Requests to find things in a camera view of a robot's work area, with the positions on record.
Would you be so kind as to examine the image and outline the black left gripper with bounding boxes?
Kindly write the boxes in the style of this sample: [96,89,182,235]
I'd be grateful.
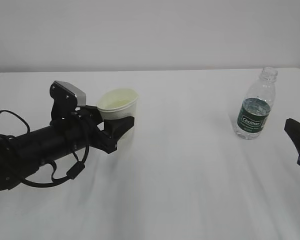
[73,105,135,154]

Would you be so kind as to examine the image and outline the white paper cup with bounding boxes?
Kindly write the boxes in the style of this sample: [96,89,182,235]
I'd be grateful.
[96,87,141,141]

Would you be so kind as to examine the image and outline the clear green-label water bottle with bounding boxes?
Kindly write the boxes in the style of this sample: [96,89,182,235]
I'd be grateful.
[234,67,278,140]

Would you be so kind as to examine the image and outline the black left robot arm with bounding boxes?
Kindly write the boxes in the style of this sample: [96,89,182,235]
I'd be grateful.
[0,106,135,191]

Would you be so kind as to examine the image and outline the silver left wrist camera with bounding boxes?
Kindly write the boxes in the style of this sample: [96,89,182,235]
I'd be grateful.
[49,80,87,121]

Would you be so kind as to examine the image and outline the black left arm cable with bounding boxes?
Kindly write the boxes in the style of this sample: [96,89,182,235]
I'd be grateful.
[0,109,91,188]

